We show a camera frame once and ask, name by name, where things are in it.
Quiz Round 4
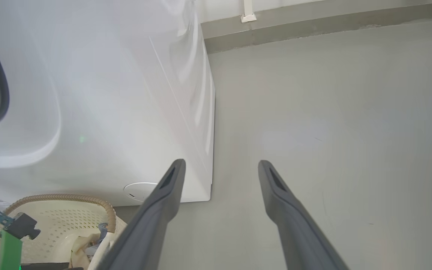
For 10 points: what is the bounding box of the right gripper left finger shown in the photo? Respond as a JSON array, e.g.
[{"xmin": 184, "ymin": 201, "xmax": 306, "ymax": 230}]
[{"xmin": 96, "ymin": 159, "xmax": 186, "ymax": 270}]

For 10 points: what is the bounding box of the white front-load washing machine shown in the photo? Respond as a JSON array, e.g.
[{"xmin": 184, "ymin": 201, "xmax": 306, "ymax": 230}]
[{"xmin": 0, "ymin": 0, "xmax": 216, "ymax": 207}]

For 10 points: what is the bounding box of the white slatted railing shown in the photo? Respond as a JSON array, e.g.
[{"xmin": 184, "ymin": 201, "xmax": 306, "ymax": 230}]
[{"xmin": 241, "ymin": 0, "xmax": 257, "ymax": 23}]

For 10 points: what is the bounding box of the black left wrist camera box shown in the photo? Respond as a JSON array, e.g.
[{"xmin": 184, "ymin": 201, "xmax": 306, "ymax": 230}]
[{"xmin": 6, "ymin": 213, "xmax": 41, "ymax": 240}]

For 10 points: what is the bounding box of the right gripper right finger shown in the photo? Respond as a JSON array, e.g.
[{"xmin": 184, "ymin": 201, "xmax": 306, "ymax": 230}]
[{"xmin": 258, "ymin": 160, "xmax": 350, "ymax": 270}]

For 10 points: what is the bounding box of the cream perforated laundry basket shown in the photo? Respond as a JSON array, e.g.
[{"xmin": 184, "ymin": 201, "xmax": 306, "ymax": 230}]
[{"xmin": 0, "ymin": 194, "xmax": 128, "ymax": 270}]

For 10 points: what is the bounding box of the blue cartoon print garment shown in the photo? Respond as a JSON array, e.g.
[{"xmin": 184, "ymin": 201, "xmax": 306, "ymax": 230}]
[{"xmin": 70, "ymin": 223, "xmax": 110, "ymax": 270}]

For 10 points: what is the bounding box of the round drain filter cover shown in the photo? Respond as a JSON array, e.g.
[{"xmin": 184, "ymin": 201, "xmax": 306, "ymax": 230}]
[{"xmin": 124, "ymin": 182, "xmax": 159, "ymax": 203}]

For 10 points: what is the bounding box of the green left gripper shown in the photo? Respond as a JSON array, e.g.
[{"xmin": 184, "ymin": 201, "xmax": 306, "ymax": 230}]
[{"xmin": 0, "ymin": 229, "xmax": 23, "ymax": 270}]

